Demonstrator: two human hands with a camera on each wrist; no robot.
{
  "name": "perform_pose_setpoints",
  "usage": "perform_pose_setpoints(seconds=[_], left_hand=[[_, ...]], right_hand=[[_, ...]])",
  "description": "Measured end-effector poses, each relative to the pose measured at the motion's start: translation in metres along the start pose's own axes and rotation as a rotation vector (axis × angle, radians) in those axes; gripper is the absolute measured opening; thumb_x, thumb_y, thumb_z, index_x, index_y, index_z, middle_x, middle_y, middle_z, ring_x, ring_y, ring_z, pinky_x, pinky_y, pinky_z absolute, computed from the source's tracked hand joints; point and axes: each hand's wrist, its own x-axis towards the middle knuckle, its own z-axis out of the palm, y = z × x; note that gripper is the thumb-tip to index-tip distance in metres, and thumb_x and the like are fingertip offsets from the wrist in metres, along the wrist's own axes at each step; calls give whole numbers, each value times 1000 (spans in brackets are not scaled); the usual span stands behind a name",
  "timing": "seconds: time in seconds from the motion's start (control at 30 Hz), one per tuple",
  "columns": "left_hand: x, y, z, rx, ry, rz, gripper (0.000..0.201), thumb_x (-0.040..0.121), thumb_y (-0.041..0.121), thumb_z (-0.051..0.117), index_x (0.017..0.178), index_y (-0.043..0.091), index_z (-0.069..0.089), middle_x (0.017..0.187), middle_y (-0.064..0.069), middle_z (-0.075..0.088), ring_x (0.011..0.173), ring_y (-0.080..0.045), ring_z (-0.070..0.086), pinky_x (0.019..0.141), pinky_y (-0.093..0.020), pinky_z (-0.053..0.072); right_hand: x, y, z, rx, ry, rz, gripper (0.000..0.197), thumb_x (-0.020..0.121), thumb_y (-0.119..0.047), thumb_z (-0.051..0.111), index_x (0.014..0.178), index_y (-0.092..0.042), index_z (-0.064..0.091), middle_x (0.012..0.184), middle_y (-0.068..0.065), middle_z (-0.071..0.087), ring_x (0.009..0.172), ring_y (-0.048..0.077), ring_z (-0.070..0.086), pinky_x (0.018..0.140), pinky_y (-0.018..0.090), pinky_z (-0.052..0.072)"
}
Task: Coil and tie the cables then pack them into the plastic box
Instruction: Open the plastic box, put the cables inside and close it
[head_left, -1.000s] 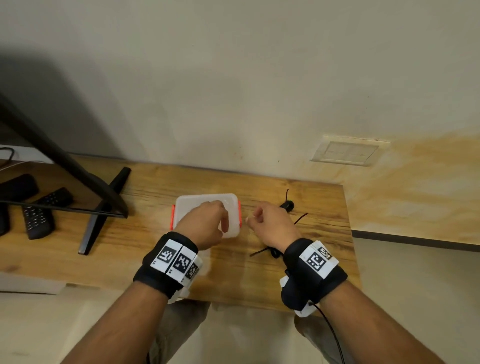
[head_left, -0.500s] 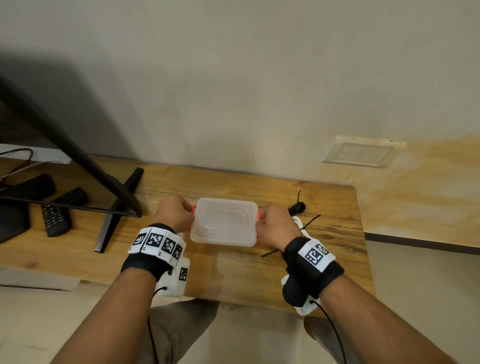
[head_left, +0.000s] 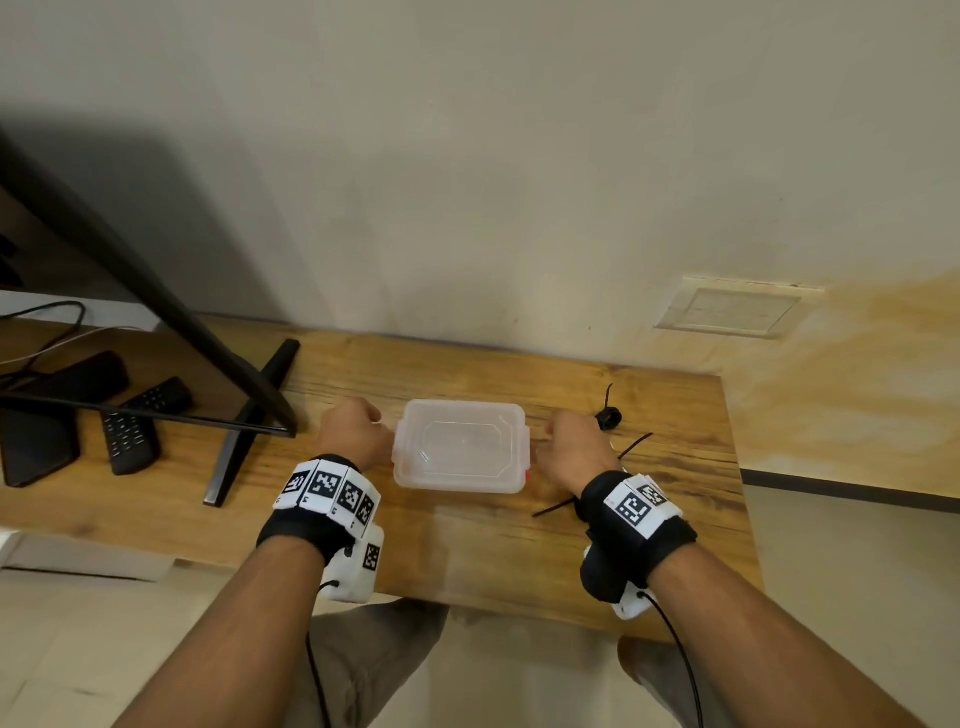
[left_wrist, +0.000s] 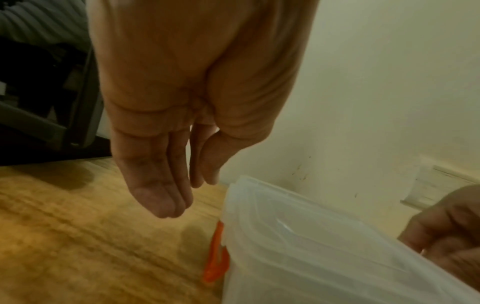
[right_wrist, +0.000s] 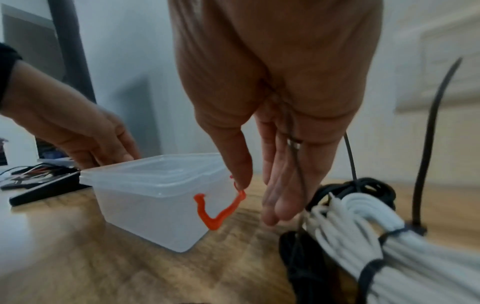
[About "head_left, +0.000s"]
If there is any person's right hand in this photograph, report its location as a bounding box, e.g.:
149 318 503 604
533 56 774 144
535 410 625 499

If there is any person's left hand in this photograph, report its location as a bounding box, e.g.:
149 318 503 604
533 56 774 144
313 396 397 475

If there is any transparent plastic box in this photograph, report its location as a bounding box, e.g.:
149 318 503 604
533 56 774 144
390 398 533 497

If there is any person's right forearm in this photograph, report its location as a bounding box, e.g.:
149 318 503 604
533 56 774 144
643 542 928 728

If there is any person's left forearm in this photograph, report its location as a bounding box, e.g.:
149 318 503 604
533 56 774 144
112 534 348 728

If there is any black remote control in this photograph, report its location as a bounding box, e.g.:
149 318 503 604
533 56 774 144
100 408 163 478

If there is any black television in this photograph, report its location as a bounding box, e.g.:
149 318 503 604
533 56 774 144
0 127 301 439

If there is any white flat device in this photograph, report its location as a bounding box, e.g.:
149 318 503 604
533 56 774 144
0 290 163 332

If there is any black flat device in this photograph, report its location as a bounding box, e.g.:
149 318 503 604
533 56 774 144
0 404 82 490

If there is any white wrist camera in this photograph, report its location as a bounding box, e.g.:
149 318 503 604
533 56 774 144
320 524 387 606
610 587 658 622

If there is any beige wall plate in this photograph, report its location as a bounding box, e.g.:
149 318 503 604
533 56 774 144
653 274 826 341

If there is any black camera cable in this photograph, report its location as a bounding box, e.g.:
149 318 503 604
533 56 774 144
302 578 341 728
636 590 707 728

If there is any black television cable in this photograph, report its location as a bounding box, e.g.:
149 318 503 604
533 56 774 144
0 300 88 392

